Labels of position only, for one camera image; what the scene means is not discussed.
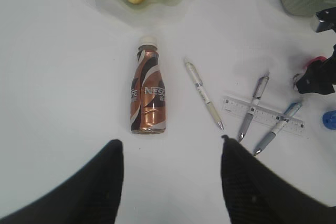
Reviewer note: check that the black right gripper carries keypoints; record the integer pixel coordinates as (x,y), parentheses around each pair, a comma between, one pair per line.
(319,77)

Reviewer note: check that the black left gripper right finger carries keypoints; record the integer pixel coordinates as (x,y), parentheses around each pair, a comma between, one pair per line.
(254,194)

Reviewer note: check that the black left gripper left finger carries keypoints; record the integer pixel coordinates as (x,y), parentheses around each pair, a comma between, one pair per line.
(91,195)

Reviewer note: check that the blue correction tape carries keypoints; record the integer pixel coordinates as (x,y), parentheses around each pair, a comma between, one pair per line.
(329,120)

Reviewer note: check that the brown Nescafe coffee bottle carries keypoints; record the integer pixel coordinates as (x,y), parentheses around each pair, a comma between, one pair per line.
(147,92)

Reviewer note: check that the grey paper ball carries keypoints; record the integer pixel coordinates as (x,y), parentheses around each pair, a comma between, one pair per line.
(295,79)

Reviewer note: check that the blue grey grip pen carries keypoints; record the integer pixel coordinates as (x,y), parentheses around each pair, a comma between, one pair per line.
(285,119)

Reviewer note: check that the white and green pen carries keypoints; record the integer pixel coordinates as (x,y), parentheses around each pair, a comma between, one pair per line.
(198,83)

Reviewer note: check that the pink correction tape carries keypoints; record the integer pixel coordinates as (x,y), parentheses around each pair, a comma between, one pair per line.
(319,58)

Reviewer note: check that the clear plastic ruler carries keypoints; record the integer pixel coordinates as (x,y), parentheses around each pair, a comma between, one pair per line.
(264,116)

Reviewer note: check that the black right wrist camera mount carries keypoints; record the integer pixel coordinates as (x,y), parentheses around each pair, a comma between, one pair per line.
(323,20)

